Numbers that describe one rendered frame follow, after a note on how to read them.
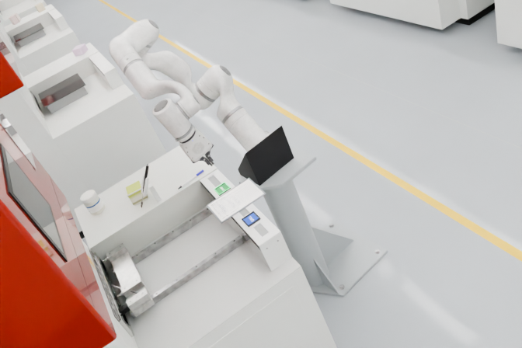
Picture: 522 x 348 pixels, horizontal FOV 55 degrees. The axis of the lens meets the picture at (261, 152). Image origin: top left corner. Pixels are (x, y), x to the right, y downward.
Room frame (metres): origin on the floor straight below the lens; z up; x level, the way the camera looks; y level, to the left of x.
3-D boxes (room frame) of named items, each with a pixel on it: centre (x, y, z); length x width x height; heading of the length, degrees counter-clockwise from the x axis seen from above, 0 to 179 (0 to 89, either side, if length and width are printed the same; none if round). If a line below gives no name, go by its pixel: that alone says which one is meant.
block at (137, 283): (1.44, 0.65, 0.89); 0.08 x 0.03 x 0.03; 107
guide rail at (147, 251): (1.69, 0.52, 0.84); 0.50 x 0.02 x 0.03; 107
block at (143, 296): (1.36, 0.62, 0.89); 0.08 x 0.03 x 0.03; 107
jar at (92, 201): (1.92, 0.78, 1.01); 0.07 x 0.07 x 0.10
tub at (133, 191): (1.87, 0.57, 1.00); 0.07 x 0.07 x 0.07; 8
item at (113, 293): (1.46, 0.73, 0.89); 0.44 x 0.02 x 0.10; 17
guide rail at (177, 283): (1.43, 0.44, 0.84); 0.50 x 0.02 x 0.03; 107
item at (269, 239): (1.57, 0.17, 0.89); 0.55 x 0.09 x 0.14; 17
